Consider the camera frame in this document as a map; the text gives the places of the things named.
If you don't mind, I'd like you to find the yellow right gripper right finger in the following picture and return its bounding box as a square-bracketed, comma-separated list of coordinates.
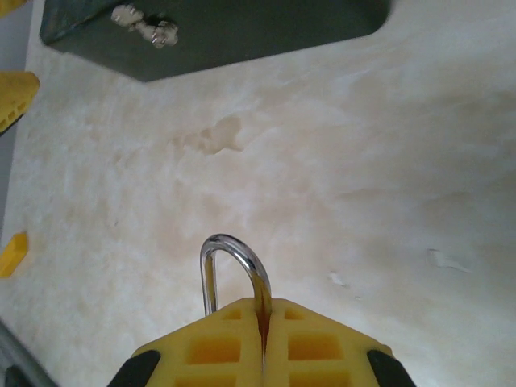
[264, 297, 416, 387]

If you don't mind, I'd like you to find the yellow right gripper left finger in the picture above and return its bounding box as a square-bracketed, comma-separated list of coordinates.
[108, 298, 265, 387]

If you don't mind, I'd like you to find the silver box latch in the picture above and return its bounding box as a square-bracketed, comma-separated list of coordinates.
[110, 3, 179, 50]

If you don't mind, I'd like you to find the black starry night box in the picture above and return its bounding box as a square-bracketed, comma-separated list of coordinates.
[39, 0, 393, 84]

